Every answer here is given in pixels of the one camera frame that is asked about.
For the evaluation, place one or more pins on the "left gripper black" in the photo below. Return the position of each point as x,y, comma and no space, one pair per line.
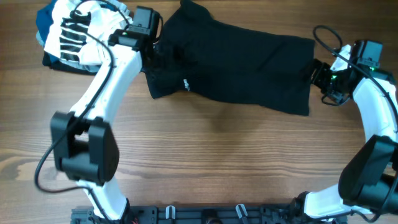
166,55

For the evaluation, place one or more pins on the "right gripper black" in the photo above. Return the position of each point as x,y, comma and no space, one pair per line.
321,80

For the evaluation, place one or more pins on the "black t-shirt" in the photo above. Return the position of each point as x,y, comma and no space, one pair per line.
233,65

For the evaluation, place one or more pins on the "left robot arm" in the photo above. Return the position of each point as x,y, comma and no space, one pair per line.
84,146

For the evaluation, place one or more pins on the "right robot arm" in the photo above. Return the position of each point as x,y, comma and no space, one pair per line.
363,187

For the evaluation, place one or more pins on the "white black-print t-shirt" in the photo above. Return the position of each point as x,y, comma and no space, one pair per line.
81,29

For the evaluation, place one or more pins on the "blue folded garment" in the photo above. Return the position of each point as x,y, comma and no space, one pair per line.
43,22

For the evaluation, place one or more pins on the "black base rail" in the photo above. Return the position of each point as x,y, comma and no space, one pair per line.
264,214

